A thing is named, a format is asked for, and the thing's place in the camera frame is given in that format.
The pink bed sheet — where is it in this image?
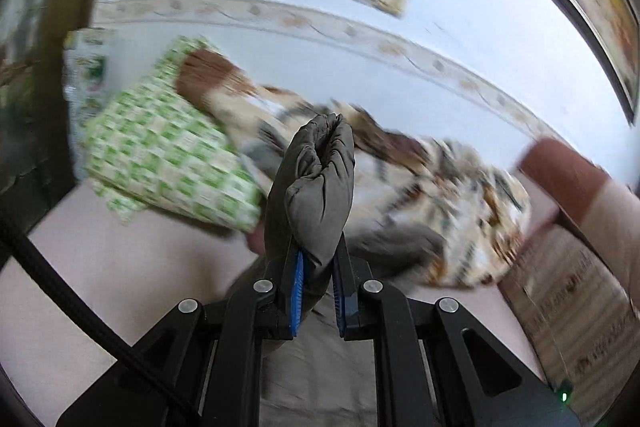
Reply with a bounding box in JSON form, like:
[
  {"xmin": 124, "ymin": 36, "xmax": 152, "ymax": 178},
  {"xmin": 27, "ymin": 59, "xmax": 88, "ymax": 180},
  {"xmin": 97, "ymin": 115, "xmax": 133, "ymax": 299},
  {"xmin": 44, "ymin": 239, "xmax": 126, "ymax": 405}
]
[{"xmin": 0, "ymin": 181, "xmax": 546, "ymax": 384}]

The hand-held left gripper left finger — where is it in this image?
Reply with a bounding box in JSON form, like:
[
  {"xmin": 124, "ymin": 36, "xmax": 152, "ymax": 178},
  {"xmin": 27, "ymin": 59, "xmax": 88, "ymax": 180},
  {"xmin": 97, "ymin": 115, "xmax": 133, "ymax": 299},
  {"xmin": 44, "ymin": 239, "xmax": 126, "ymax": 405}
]
[{"xmin": 56, "ymin": 234, "xmax": 305, "ymax": 427}]

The black braided cable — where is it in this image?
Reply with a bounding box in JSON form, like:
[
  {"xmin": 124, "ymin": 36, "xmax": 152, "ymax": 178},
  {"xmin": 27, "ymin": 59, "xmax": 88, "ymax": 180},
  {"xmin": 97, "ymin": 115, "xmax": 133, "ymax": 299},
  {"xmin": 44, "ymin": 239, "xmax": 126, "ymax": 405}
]
[{"xmin": 0, "ymin": 207, "xmax": 201, "ymax": 427}]

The green patterned cloth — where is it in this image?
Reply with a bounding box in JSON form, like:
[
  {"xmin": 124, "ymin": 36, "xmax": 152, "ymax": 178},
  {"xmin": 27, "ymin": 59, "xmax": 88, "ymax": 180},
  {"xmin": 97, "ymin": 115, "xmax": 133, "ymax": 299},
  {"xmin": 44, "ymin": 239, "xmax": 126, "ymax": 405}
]
[{"xmin": 62, "ymin": 29, "xmax": 115, "ymax": 178}]

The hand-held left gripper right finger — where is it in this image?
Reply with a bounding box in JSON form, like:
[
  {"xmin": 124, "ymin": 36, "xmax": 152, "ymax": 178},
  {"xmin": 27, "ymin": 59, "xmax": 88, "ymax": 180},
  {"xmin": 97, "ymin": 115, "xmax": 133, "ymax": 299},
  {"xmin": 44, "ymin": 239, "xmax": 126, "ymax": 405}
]
[{"xmin": 332, "ymin": 232, "xmax": 583, "ymax": 427}]

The brown floral blanket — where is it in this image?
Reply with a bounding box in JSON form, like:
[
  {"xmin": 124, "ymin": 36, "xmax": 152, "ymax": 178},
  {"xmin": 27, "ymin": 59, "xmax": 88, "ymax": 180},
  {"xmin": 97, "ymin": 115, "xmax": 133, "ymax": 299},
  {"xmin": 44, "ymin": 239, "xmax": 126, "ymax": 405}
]
[{"xmin": 176, "ymin": 48, "xmax": 532, "ymax": 289}]

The green checked pillow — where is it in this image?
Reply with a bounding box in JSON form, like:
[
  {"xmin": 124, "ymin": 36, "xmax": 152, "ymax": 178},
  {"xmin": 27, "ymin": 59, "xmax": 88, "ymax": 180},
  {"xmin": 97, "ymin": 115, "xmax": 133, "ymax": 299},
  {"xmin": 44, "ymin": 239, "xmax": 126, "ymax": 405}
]
[{"xmin": 84, "ymin": 35, "xmax": 265, "ymax": 234}]

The olive padded jacket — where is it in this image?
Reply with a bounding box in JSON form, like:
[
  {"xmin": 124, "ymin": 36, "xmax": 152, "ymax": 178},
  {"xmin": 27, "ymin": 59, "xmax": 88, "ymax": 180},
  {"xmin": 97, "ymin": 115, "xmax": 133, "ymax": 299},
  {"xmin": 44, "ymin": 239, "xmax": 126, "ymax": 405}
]
[{"xmin": 220, "ymin": 111, "xmax": 381, "ymax": 427}]

